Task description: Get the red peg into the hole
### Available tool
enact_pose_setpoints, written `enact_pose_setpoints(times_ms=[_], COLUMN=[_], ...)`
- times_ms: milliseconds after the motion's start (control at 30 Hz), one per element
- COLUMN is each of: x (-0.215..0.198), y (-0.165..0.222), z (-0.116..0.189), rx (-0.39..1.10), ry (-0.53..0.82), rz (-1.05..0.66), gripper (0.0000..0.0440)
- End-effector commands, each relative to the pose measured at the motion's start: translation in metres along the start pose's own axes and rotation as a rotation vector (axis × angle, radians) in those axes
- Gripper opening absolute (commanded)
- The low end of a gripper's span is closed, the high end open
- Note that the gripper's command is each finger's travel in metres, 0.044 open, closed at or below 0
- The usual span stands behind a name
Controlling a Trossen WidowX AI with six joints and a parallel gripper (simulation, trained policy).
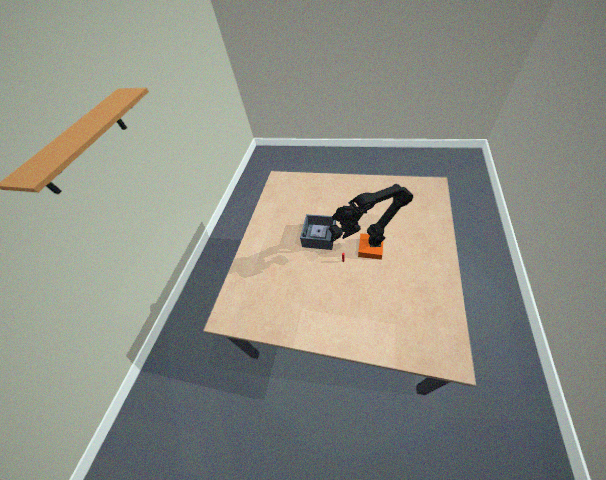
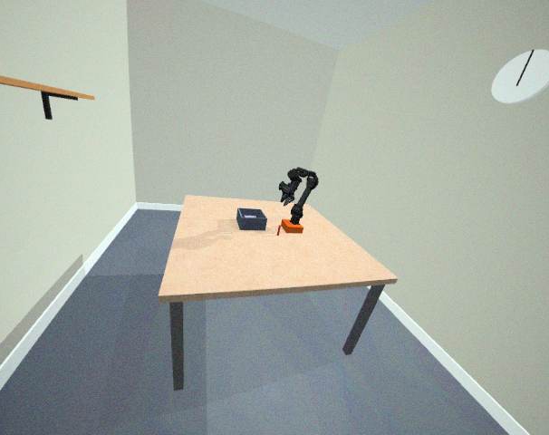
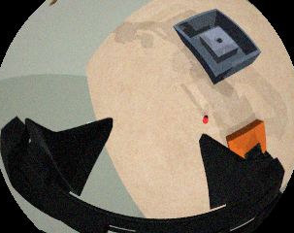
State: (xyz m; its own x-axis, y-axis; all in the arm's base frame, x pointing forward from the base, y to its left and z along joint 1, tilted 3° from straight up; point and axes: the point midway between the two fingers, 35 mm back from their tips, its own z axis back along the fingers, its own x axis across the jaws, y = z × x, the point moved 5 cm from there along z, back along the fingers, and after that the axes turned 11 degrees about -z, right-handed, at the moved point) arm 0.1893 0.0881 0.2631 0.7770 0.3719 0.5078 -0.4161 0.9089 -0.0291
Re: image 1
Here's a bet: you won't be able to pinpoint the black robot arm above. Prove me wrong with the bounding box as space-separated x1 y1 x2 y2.
332 184 413 247

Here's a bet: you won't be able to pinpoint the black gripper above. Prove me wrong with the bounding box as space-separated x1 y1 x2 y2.
329 220 361 242

